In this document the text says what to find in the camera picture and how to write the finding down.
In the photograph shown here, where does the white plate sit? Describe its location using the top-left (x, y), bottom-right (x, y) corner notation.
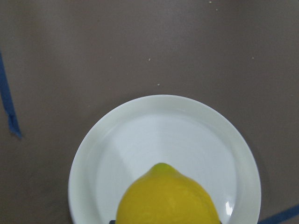
top-left (68, 95), bottom-right (261, 224)

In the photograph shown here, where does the yellow lemon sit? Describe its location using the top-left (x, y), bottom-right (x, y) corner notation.
top-left (115, 163), bottom-right (221, 224)

